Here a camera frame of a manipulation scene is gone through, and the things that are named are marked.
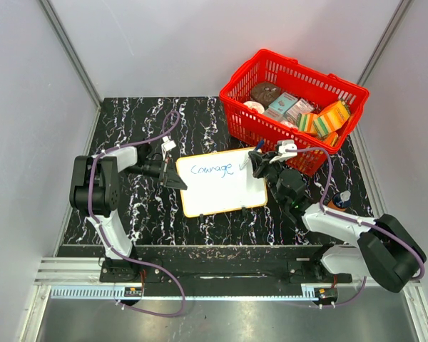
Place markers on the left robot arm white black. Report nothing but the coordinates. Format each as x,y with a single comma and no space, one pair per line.
95,188

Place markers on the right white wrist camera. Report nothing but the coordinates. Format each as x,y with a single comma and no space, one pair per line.
285,150

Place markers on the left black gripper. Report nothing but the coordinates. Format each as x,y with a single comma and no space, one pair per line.
172,179

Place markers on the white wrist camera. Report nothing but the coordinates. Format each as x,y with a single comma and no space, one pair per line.
167,144
285,150

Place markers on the yellow green sponge pack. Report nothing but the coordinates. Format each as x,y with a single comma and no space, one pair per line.
306,123

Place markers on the orange sponge pack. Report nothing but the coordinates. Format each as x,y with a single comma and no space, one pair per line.
334,116

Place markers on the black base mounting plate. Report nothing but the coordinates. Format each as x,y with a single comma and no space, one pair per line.
291,264

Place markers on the pink white carton box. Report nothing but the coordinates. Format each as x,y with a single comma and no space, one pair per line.
301,107

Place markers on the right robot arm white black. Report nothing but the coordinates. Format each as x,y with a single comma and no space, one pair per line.
380,248

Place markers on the aluminium frame rail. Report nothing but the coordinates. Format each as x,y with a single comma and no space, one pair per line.
72,278

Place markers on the brown chocolate muffin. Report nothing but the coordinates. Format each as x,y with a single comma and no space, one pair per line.
265,93

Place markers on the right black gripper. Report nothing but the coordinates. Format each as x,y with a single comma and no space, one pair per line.
260,162

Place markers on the teal small carton box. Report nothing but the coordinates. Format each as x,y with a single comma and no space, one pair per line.
283,103

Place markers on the red plastic shopping basket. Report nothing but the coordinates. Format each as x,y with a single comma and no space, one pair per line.
316,88

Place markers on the yellow framed whiteboard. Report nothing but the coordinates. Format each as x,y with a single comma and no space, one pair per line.
220,182

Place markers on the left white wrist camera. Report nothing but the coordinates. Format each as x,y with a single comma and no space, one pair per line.
167,144

